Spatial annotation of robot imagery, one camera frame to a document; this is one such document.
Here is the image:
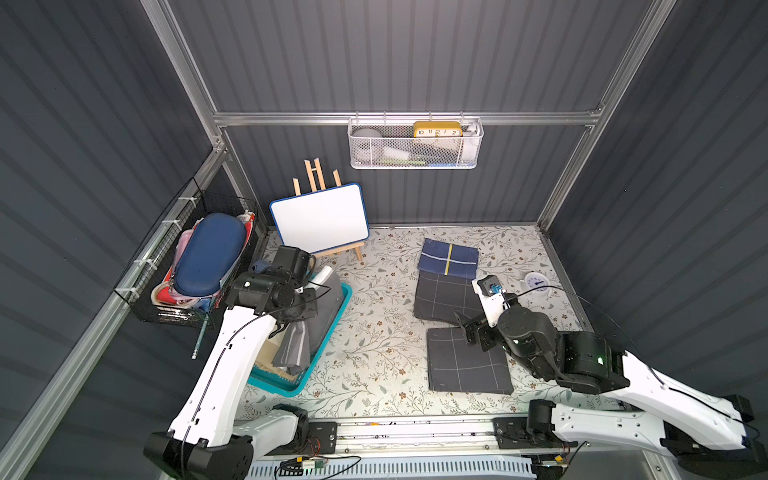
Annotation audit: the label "white wire wall basket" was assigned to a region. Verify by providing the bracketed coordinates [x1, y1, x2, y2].
[347, 116, 485, 170]

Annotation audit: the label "navy blue oval cushion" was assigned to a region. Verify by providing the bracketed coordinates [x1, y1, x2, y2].
[173, 213, 246, 297]

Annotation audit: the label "blue framed whiteboard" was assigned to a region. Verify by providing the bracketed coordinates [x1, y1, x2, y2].
[269, 183, 369, 254]

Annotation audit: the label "tape roll in wall basket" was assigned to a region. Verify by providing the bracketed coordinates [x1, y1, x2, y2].
[350, 128, 384, 165]

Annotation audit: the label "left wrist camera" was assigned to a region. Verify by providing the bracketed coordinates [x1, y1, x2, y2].
[270, 245, 312, 284]

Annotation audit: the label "black wire side basket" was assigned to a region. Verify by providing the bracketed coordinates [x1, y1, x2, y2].
[116, 185, 266, 328]

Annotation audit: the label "beige and grey pillowcase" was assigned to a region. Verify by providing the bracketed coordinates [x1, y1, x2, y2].
[254, 340, 305, 382]

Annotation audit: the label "dark grid pillowcase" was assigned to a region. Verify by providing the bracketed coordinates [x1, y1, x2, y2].
[413, 271, 483, 324]
[426, 328, 514, 395]

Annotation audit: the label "blue toy with cord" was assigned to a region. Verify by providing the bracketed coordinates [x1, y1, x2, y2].
[250, 259, 271, 274]

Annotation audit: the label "small white round clock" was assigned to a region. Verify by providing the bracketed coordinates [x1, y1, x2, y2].
[523, 272, 550, 294]

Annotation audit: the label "yellow clock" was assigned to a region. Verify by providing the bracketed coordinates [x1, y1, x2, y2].
[413, 120, 463, 138]

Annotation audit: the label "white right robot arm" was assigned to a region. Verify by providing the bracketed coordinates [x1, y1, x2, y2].
[454, 304, 767, 479]

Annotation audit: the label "navy folded pillowcase yellow stripe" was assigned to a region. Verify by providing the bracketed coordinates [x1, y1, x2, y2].
[418, 238, 479, 280]

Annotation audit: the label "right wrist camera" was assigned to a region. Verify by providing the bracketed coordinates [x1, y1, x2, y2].
[472, 275, 507, 328]

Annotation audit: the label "metal base rail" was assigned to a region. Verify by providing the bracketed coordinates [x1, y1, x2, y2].
[263, 407, 664, 460]

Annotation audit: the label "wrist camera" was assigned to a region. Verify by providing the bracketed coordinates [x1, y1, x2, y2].
[472, 275, 507, 328]
[270, 245, 312, 284]

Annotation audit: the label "teal plastic basket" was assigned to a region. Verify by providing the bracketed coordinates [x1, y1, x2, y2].
[247, 282, 353, 398]

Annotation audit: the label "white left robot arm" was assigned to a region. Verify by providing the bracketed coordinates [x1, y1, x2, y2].
[143, 278, 315, 479]

